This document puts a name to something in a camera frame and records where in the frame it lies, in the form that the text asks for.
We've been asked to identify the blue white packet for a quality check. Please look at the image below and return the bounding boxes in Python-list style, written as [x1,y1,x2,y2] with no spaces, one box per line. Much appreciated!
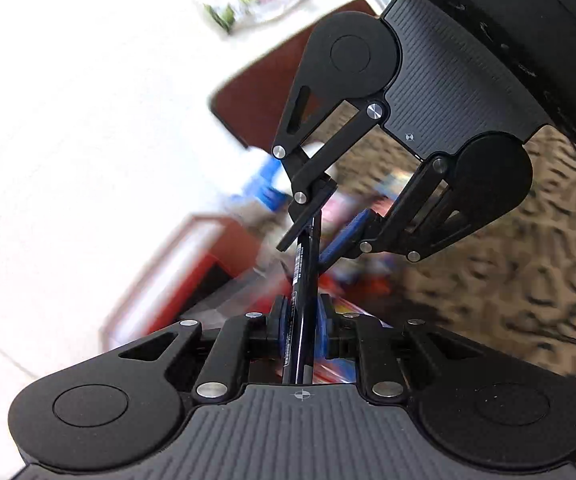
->
[228,155,294,211]

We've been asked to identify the black pen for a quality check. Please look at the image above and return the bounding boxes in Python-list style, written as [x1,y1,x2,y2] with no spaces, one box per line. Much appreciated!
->
[280,212,325,386]

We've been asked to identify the brown patterned cloth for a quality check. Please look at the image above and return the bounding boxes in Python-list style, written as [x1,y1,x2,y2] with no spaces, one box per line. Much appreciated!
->
[338,125,576,461]

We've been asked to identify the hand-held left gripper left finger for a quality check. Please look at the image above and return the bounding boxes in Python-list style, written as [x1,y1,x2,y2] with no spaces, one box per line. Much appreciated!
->
[118,296,291,403]

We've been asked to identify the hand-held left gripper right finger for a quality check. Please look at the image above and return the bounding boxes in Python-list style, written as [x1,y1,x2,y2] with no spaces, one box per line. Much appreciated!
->
[318,294,474,405]

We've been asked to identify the dark brown chair back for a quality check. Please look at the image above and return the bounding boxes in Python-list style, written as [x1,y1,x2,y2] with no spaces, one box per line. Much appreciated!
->
[208,0,384,151]

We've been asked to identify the red-brown storage box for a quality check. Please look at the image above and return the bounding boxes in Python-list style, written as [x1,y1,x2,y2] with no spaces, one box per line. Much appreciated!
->
[99,212,289,356]

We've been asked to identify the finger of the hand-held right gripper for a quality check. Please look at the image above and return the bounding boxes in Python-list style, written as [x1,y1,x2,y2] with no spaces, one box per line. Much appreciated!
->
[270,77,389,253]
[317,155,491,267]

